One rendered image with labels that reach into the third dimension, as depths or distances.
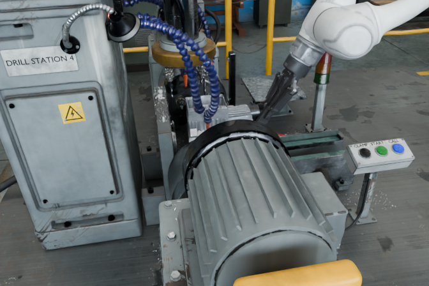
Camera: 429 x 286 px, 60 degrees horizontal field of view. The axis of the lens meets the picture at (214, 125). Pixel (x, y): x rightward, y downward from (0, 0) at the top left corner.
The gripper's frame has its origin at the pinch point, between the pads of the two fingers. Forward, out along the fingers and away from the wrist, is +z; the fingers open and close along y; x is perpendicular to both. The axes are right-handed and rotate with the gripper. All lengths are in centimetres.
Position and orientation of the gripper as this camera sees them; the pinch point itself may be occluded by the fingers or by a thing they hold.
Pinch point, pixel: (263, 117)
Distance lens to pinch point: 114.0
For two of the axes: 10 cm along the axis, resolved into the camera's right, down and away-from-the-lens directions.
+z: -4.7, 8.0, 3.8
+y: 1.7, 5.0, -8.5
